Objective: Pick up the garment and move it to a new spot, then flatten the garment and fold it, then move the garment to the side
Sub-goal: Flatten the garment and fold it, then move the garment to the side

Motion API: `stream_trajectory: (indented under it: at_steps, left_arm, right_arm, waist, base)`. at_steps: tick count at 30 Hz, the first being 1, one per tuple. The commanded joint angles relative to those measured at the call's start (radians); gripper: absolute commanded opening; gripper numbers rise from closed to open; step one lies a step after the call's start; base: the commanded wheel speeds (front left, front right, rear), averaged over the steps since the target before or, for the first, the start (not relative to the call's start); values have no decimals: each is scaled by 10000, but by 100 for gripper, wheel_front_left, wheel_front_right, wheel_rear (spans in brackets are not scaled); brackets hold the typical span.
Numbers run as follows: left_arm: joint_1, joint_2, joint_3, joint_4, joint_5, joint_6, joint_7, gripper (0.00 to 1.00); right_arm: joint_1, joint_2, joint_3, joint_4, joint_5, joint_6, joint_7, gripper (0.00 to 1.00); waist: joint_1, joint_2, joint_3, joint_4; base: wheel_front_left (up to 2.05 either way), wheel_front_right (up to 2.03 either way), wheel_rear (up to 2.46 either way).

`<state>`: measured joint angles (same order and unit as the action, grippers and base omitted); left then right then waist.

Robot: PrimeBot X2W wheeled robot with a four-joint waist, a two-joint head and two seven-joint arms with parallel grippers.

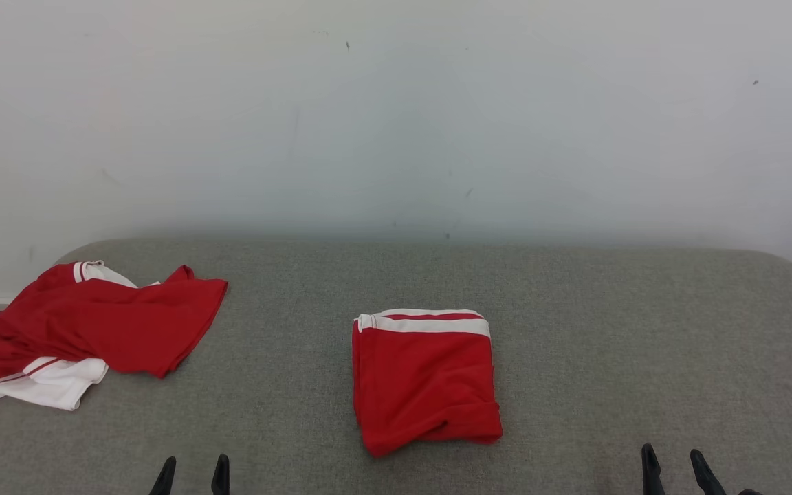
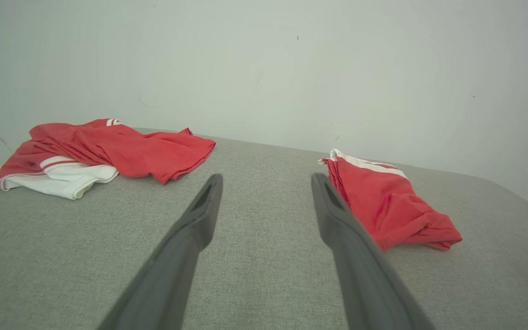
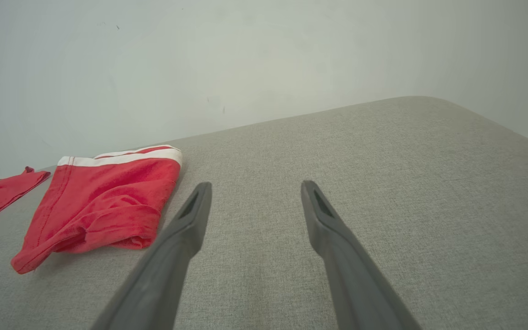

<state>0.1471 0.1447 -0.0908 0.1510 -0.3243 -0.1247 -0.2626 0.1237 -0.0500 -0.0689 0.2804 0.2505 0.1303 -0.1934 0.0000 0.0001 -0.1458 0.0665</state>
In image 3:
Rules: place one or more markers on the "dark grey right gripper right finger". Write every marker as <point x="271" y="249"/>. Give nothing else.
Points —
<point x="355" y="284"/>

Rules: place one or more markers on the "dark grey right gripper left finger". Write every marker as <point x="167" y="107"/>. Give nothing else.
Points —
<point x="163" y="275"/>

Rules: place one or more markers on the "red shorts with white trim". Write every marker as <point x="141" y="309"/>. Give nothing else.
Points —
<point x="108" y="201"/>

